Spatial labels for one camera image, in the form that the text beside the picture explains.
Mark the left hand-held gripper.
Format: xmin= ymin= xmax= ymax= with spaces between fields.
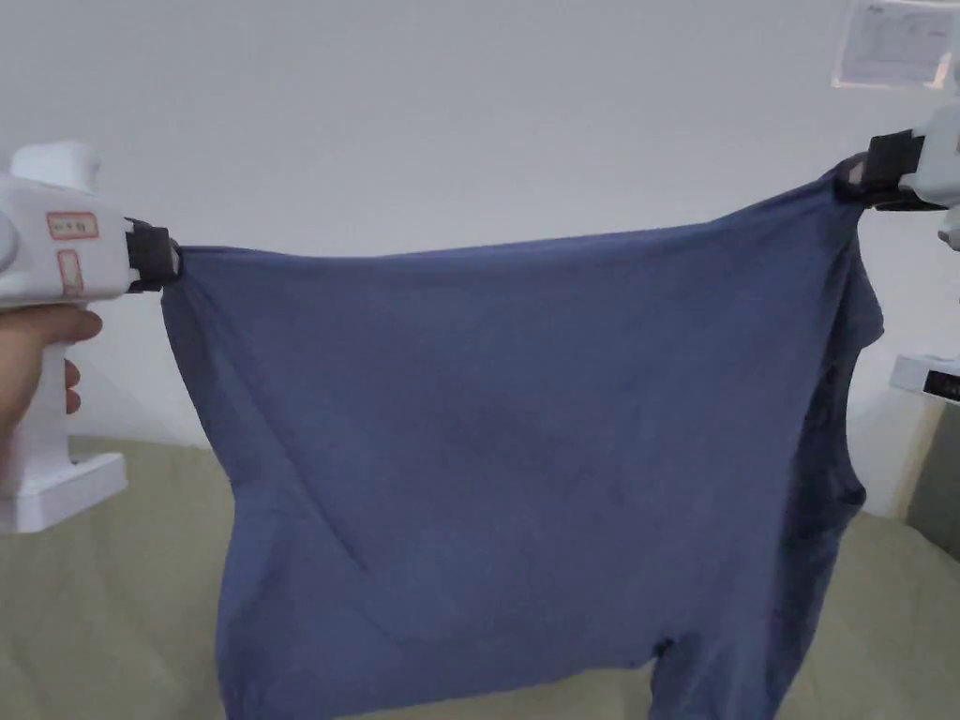
xmin=0 ymin=141 xmax=184 ymax=535

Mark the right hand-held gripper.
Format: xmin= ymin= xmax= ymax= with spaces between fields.
xmin=833 ymin=103 xmax=960 ymax=250

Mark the dark blue shirt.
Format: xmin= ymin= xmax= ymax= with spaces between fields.
xmin=160 ymin=156 xmax=890 ymax=720

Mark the person's left hand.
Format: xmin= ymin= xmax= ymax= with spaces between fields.
xmin=0 ymin=306 xmax=104 ymax=490

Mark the white paper notice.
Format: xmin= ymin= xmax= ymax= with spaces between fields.
xmin=831 ymin=0 xmax=955 ymax=90

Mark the white and grey washing machine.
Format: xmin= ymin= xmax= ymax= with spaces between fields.
xmin=889 ymin=351 xmax=960 ymax=565

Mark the bed with beige sheet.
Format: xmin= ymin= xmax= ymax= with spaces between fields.
xmin=0 ymin=433 xmax=960 ymax=720

